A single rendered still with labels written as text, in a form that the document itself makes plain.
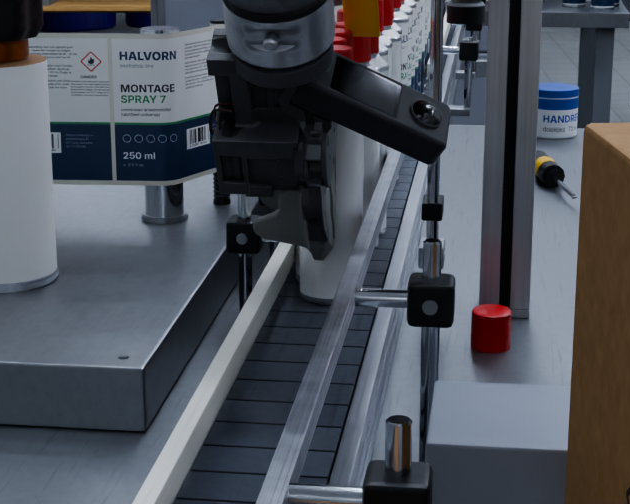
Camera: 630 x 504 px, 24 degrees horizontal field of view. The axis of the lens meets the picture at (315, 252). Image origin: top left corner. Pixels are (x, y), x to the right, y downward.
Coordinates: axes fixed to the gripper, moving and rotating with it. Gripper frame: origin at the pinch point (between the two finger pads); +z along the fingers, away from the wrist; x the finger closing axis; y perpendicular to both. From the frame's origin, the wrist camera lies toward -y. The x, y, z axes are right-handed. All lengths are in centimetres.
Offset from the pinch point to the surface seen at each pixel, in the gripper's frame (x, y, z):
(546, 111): -81, -20, 54
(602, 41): -181, -35, 118
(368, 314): 3.0, -3.2, 4.6
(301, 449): 38.2, -4.1, -25.0
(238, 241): -8.3, 9.3, 8.3
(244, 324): 13.4, 4.2, -5.5
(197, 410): 27.3, 4.2, -13.5
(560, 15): -181, -25, 112
